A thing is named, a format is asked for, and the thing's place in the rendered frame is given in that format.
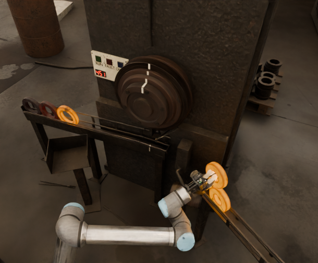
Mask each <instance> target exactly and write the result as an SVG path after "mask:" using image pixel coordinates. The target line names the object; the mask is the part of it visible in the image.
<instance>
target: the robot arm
mask: <svg viewBox="0 0 318 263"><path fill-rule="evenodd" d="M197 174H198V175H197ZM197 174H195V175H197V176H195V175H194V176H195V177H194V176H192V182H191V183H189V184H188V185H187V184H186V185H185V186H184V187H183V186H180V187H179V188H177V189H176V190H175V191H173V192H172V193H170V194H169V195H167V196H166V197H165V198H162V200H160V201H159V202H158V206H159V208H160V210H161V212H162V214H163V215H164V217H166V218H167V217H168V219H169V220H170V222H171V224H172V226H173V227H171V228H165V227H148V226H116V225H88V224H86V222H85V221H83V217H84V208H83V206H82V205H80V204H78V203H75V202H71V203H68V204H66V205H65V206H64V208H63V209H62V212H61V214H60V216H59V219H58V221H57V223H56V233H57V240H56V246H55V253H54V259H53V263H74V261H75V256H76V250H77V247H82V246H84V245H85V244H106V245H151V246H173V247H178V249H179V250H181V251H188V250H190V249H191V248H192V247H193V246H194V243H195V240H194V235H193V233H192V230H191V223H190V221H189V219H188V218H187V216H186V215H185V213H184V211H183V210H182V208H181V207H182V206H183V205H185V204H186V203H188V202H189V201H190V200H191V197H193V195H192V193H193V194H198V195H203V194H204V193H205V190H208V189H210V188H211V187H212V186H213V184H214V183H215V181H216V179H217V175H216V173H215V172H214V171H212V170H208V171H207V173H206V174H201V173H200V172H198V173H197ZM209 177H211V178H209Z"/></svg>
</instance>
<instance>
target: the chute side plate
mask: <svg viewBox="0 0 318 263"><path fill-rule="evenodd" d="M24 115H25V117H26V119H27V120H29V119H33V120H35V122H36V123H39V124H43V125H47V126H50V127H54V128H58V129H61V130H65V131H68V132H71V133H75V134H78V135H82V133H84V134H88V135H89V137H90V138H93V139H97V140H100V141H104V142H108V143H110V144H114V145H118V146H122V147H125V148H129V149H132V150H136V151H140V152H143V153H146V154H148V155H151V156H153V157H155V154H156V155H158V156H161V157H163V160H165V152H164V151H160V150H158V149H155V148H152V147H150V151H149V146H146V145H143V144H140V143H138V142H134V141H131V140H127V139H123V138H119V137H115V136H111V135H108V134H104V133H100V132H97V131H93V130H89V129H86V128H82V127H78V126H74V125H70V124H66V123H63V122H59V121H55V120H52V119H49V118H45V117H41V116H37V115H33V114H29V113H25V112H24Z"/></svg>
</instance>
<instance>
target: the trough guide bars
mask: <svg viewBox="0 0 318 263"><path fill-rule="evenodd" d="M203 195H204V196H205V197H206V199H207V200H208V201H209V202H210V203H211V204H212V205H213V206H214V208H215V209H216V210H217V211H218V212H219V213H220V214H221V215H222V216H223V218H224V219H225V220H226V225H227V227H229V225H231V227H232V228H233V229H234V230H235V231H236V232H237V233H238V234H239V235H240V237H241V238H242V239H243V240H244V241H245V242H246V243H247V244H248V246H249V247H250V248H251V249H252V250H253V251H254V252H255V253H256V254H257V256H258V257H259V258H260V260H259V263H269V262H268V261H267V259H266V258H265V257H264V256H263V255H262V254H261V253H260V252H259V251H258V250H257V248H256V247H255V246H254V245H253V244H252V243H251V242H250V241H249V240H248V239H247V237H246V236H245V235H244V234H243V233H242V232H241V231H240V230H239V229H238V228H237V227H236V225H235V224H234V223H233V222H232V221H231V219H230V218H229V217H228V216H227V215H226V214H225V213H224V212H223V211H222V210H221V208H220V207H219V206H218V205H217V204H216V203H215V202H214V201H213V200H212V199H211V198H210V196H209V195H208V194H207V193H204V194H203ZM229 210H230V211H231V212H232V213H233V214H234V215H235V217H236V219H237V220H238V221H240V222H241V223H242V224H243V225H244V226H245V227H246V228H247V229H248V230H249V232H250V233H251V234H252V235H253V236H254V237H255V238H256V239H257V240H258V241H259V242H260V243H261V244H262V245H263V246H264V248H265V249H266V250H267V251H268V252H269V255H270V256H271V257H272V258H273V257H274V258H275V259H276V260H277V261H278V262H279V263H284V261H283V260H282V259H281V258H280V257H279V256H278V255H277V254H276V253H275V252H274V251H273V250H272V249H271V248H270V247H269V246H268V245H267V244H266V243H265V242H264V241H263V239H262V238H261V237H260V236H259V235H258V234H257V233H256V232H255V231H254V230H253V229H252V227H251V226H249V225H248V224H247V222H246V221H245V220H244V219H243V218H242V217H241V216H240V215H239V214H238V213H237V212H236V211H235V210H234V209H233V208H232V206H230V209H229Z"/></svg>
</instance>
